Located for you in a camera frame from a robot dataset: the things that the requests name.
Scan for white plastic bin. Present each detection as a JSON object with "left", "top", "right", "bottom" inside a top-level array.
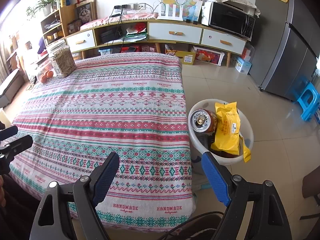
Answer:
[{"left": 188, "top": 99, "right": 254, "bottom": 166}]

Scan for white router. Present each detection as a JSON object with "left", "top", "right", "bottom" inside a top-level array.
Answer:
[{"left": 157, "top": 2, "right": 187, "bottom": 22}]

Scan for small white drawer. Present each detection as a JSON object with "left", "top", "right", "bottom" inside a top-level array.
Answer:
[{"left": 66, "top": 30, "right": 97, "bottom": 53}]

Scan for red picture box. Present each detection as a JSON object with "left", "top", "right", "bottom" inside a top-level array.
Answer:
[{"left": 194, "top": 46, "right": 225, "bottom": 67}]

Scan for grey bench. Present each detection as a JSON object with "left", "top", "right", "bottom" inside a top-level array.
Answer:
[{"left": 0, "top": 69, "right": 25, "bottom": 108}]

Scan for green and red bags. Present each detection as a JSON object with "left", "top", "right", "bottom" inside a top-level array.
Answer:
[{"left": 126, "top": 22, "right": 148, "bottom": 42}]

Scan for dark chair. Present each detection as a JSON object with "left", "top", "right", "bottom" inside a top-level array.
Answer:
[{"left": 301, "top": 169, "right": 320, "bottom": 220}]

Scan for patterned tablecloth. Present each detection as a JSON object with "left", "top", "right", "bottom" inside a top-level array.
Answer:
[{"left": 9, "top": 52, "right": 197, "bottom": 227}]

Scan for colourful map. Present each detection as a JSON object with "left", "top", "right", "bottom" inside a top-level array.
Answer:
[{"left": 160, "top": 0, "right": 203, "bottom": 22}]

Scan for wide white drawer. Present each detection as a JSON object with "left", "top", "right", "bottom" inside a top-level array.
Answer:
[{"left": 148, "top": 22, "right": 202, "bottom": 45}]

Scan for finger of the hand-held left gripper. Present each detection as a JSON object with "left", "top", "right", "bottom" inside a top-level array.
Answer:
[
  {"left": 0, "top": 134, "right": 33, "bottom": 157},
  {"left": 0, "top": 125, "right": 18, "bottom": 140}
]

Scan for clear plastic snack jar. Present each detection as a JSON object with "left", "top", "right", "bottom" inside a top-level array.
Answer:
[{"left": 49, "top": 41, "right": 77, "bottom": 78}]

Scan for framed cat picture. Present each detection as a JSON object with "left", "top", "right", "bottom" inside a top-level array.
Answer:
[{"left": 75, "top": 0, "right": 98, "bottom": 23}]

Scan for glass jar with wooden lid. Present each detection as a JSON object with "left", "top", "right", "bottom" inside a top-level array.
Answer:
[{"left": 36, "top": 60, "right": 54, "bottom": 84}]

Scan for blue white cardboard box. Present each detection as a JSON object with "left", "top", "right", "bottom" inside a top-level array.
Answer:
[{"left": 234, "top": 55, "right": 252, "bottom": 74}]

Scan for wall power strip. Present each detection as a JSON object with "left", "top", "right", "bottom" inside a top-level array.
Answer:
[{"left": 114, "top": 3, "right": 138, "bottom": 10}]

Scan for black box in cabinet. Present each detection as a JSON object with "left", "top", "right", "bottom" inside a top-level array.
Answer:
[{"left": 100, "top": 27, "right": 120, "bottom": 43}]

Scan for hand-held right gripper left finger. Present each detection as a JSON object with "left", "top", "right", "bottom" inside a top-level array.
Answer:
[{"left": 29, "top": 152, "right": 120, "bottom": 240}]

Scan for blue plastic stool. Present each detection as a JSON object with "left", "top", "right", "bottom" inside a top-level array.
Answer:
[{"left": 296, "top": 82, "right": 320, "bottom": 123}]

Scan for black microwave oven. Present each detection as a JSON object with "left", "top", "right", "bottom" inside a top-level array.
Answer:
[{"left": 203, "top": 1, "right": 256, "bottom": 42}]

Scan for white drawer beside microwave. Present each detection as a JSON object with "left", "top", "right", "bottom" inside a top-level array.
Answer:
[{"left": 201, "top": 29, "right": 246, "bottom": 55}]

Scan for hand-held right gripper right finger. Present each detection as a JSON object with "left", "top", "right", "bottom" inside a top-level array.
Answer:
[{"left": 201, "top": 151, "right": 292, "bottom": 240}]

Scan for wooden shelf unit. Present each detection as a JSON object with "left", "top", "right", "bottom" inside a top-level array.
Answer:
[{"left": 40, "top": 4, "right": 78, "bottom": 47}]

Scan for purple cloth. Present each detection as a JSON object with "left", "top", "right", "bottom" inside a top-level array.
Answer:
[{"left": 37, "top": 36, "right": 49, "bottom": 54}]

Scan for yellow snack packet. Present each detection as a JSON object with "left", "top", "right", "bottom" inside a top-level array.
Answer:
[{"left": 211, "top": 102, "right": 251, "bottom": 163}]

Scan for yellow cardboard box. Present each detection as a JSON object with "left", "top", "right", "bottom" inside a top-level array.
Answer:
[{"left": 165, "top": 44, "right": 197, "bottom": 65}]

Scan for grey refrigerator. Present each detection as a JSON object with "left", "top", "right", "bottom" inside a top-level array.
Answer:
[{"left": 250, "top": 0, "right": 320, "bottom": 102}]

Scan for wooden white cabinet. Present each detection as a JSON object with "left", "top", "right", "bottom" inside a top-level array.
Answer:
[{"left": 64, "top": 14, "right": 253, "bottom": 68}]

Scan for pink cabinet cloth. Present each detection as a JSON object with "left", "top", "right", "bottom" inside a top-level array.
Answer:
[{"left": 80, "top": 12, "right": 160, "bottom": 30}]

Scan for black cable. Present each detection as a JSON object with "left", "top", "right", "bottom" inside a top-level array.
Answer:
[{"left": 157, "top": 211, "right": 225, "bottom": 240}]

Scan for red drink can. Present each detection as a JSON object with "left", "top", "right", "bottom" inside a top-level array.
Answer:
[{"left": 191, "top": 109, "right": 217, "bottom": 133}]

